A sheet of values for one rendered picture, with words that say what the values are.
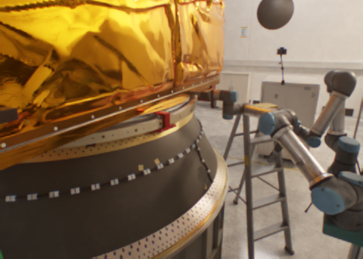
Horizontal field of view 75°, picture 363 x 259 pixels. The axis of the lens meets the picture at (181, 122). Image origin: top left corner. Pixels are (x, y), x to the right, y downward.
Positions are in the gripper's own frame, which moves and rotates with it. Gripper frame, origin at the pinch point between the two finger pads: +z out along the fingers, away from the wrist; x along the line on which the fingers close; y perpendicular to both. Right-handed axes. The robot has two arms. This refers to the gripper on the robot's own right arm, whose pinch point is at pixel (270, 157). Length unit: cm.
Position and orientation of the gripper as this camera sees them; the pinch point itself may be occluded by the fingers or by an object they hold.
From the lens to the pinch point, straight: 180.8
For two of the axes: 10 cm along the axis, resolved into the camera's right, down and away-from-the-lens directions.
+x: 4.1, -1.4, 9.0
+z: -4.1, 8.5, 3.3
